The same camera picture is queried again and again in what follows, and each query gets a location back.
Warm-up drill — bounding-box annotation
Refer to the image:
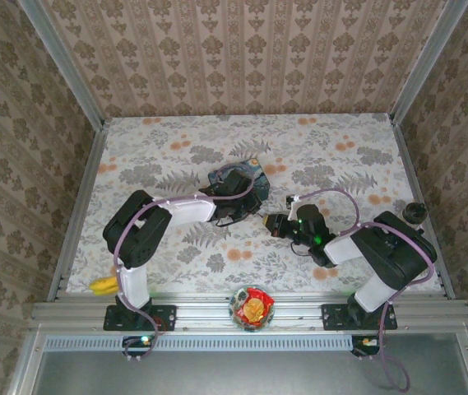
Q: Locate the starry night painted tin box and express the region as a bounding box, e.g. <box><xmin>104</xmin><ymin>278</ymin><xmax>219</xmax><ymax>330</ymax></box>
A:
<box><xmin>207</xmin><ymin>158</ymin><xmax>271</xmax><ymax>199</ymax></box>

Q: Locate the white floral tablecloth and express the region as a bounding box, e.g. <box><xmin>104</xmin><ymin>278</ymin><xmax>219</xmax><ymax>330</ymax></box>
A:
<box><xmin>65</xmin><ymin>113</ymin><xmax>443</xmax><ymax>294</ymax></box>

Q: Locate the bowl of wrapped snacks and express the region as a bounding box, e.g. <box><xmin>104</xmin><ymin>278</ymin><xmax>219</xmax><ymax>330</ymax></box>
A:
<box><xmin>228</xmin><ymin>285</ymin><xmax>276</xmax><ymax>332</ymax></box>

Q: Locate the small circuit board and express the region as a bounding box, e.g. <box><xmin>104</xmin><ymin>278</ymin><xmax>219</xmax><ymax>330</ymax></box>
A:
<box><xmin>350</xmin><ymin>335</ymin><xmax>382</xmax><ymax>358</ymax></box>
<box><xmin>122</xmin><ymin>335</ymin><xmax>158</xmax><ymax>358</ymax></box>

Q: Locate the yellow banana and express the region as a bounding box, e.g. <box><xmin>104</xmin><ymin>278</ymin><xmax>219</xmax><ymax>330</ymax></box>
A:
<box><xmin>89</xmin><ymin>276</ymin><xmax>119</xmax><ymax>297</ymax></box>

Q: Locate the grey metal panel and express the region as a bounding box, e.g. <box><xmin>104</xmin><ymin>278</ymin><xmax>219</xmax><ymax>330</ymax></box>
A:
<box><xmin>31</xmin><ymin>333</ymin><xmax>468</xmax><ymax>395</ymax></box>

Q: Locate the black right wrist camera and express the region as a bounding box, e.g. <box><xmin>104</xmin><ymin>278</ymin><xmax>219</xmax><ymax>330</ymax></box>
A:
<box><xmin>285</xmin><ymin>194</ymin><xmax>323</xmax><ymax>234</ymax></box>

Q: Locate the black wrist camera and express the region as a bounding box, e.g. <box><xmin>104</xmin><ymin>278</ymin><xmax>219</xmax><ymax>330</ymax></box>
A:
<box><xmin>220</xmin><ymin>167</ymin><xmax>255</xmax><ymax>193</ymax></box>
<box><xmin>285</xmin><ymin>194</ymin><xmax>323</xmax><ymax>234</ymax></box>

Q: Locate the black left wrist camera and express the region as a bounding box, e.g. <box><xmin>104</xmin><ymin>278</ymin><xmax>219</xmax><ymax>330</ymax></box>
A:
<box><xmin>220</xmin><ymin>167</ymin><xmax>255</xmax><ymax>193</ymax></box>

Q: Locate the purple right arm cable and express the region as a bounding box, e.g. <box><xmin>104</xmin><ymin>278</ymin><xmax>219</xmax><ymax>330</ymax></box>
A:
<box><xmin>297</xmin><ymin>188</ymin><xmax>438</xmax><ymax>392</ymax></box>

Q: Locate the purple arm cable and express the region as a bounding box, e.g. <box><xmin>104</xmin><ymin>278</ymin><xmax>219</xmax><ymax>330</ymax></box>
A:
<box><xmin>297</xmin><ymin>188</ymin><xmax>438</xmax><ymax>392</ymax></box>
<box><xmin>114</xmin><ymin>176</ymin><xmax>260</xmax><ymax>360</ymax></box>

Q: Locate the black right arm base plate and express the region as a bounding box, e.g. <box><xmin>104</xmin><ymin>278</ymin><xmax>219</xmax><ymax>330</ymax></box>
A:
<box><xmin>321</xmin><ymin>303</ymin><xmax>397</xmax><ymax>332</ymax></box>

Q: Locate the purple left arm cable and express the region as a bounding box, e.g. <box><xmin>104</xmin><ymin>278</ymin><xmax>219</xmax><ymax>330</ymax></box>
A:
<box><xmin>114</xmin><ymin>176</ymin><xmax>260</xmax><ymax>360</ymax></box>

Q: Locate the aluminium frame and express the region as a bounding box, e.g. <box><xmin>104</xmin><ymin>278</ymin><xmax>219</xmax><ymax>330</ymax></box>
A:
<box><xmin>7</xmin><ymin>0</ymin><xmax>468</xmax><ymax>395</ymax></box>

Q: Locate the grey slotted cable tray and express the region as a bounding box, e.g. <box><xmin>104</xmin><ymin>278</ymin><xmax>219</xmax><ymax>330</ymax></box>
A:
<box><xmin>44</xmin><ymin>333</ymin><xmax>356</xmax><ymax>352</ymax></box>

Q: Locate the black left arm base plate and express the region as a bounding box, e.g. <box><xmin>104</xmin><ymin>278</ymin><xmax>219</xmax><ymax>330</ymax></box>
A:
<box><xmin>103</xmin><ymin>304</ymin><xmax>178</xmax><ymax>332</ymax></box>

